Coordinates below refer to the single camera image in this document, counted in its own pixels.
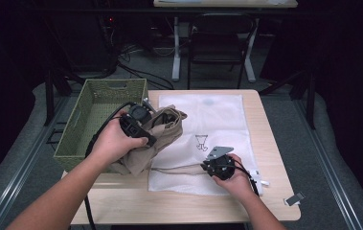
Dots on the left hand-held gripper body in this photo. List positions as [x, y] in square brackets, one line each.
[137, 116]

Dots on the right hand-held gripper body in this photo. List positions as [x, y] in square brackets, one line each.
[220, 166]

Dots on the beige garment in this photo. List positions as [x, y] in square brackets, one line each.
[166, 134]

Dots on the green woven basket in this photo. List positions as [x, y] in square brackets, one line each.
[99, 108]

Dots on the white mesh laundry bag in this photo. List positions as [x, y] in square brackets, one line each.
[220, 115]

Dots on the person's right hand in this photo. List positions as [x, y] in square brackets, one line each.
[238, 183]

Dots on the person's left hand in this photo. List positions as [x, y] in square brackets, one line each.
[112, 143]

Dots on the desk with white legs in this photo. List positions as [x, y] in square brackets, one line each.
[176, 48]

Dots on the grey and white tag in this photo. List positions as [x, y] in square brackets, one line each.
[294, 199]

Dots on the black metal stand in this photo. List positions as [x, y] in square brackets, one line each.
[49, 96]
[311, 102]

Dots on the black chair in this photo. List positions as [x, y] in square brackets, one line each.
[215, 48]

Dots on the grey metal floor rail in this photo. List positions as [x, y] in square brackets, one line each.
[329, 172]
[19, 172]

